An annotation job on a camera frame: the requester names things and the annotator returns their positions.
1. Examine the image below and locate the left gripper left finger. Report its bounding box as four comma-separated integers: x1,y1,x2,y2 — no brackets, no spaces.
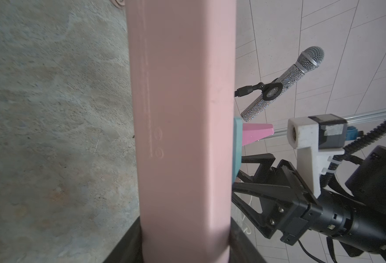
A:
103,217,144,263

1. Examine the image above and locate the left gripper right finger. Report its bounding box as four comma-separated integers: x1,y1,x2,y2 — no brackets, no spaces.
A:
229,218,266,263

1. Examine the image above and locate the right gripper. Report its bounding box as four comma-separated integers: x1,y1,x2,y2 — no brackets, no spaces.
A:
231,153,386,253

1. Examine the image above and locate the pink power strip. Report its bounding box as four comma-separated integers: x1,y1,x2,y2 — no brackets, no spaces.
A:
126,1,236,263

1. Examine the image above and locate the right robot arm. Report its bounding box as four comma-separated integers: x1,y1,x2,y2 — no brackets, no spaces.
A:
232,114,386,261

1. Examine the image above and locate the teal USB charger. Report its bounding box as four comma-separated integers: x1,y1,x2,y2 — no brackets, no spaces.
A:
232,117,243,183

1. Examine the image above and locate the pink metronome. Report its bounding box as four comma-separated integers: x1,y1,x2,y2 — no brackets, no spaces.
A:
242,123,274,146

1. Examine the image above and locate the black microphone stand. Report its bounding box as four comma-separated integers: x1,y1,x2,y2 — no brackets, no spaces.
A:
234,82,283,101

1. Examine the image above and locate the glitter microphone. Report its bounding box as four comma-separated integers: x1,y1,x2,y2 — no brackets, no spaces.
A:
241,46,324,122

